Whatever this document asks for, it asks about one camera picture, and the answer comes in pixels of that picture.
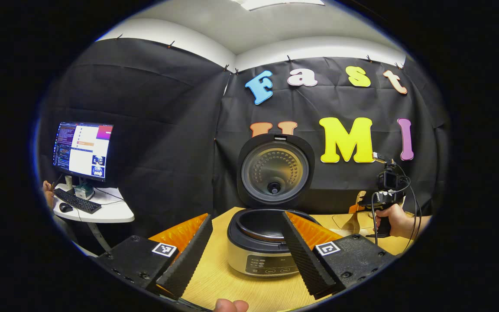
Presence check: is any wooden spoon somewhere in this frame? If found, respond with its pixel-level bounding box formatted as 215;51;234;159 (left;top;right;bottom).
340;191;368;234

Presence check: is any black keyboard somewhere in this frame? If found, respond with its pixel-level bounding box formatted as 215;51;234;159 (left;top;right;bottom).
53;188;102;214

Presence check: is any black backdrop cloth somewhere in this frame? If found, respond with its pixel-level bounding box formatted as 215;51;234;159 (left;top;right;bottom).
37;38;449;243

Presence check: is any black cable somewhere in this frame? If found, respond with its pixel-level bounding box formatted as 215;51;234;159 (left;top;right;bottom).
371;162;423;252

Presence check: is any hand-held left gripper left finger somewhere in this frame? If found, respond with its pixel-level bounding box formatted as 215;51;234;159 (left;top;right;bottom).
96;214;214;301

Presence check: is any computer monitor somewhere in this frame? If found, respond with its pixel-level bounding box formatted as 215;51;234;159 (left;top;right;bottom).
52;122;114;182

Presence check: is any clear box of rice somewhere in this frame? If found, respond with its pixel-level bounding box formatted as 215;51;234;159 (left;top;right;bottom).
332;211;379;237

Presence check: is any white side table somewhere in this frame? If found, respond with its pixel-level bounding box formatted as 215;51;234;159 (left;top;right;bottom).
52;183;135;254

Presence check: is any small teal box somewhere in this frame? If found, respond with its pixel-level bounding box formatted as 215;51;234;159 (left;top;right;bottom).
75;182;95;200

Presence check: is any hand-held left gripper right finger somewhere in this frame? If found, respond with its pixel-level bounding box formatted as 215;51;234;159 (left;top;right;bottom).
281;211;399;299

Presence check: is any ceiling light panel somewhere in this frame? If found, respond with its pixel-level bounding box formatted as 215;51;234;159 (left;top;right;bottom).
241;0;326;11

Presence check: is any black and silver rice cooker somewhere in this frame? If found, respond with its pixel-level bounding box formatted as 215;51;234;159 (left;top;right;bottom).
227;133;319;278

